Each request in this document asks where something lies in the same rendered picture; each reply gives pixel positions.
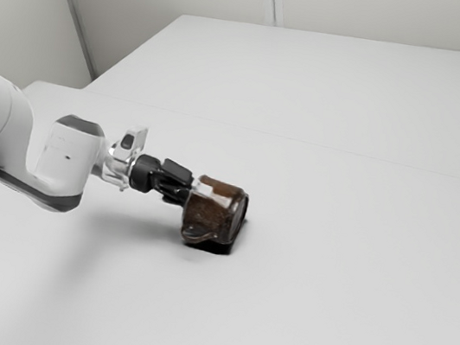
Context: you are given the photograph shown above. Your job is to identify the brown speckled mug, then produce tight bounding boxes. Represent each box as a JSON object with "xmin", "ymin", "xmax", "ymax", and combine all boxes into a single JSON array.
[{"xmin": 176, "ymin": 171, "xmax": 253, "ymax": 254}]

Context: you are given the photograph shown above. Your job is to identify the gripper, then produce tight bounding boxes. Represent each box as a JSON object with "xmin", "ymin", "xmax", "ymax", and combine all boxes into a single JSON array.
[{"xmin": 125, "ymin": 151, "xmax": 196, "ymax": 208}]

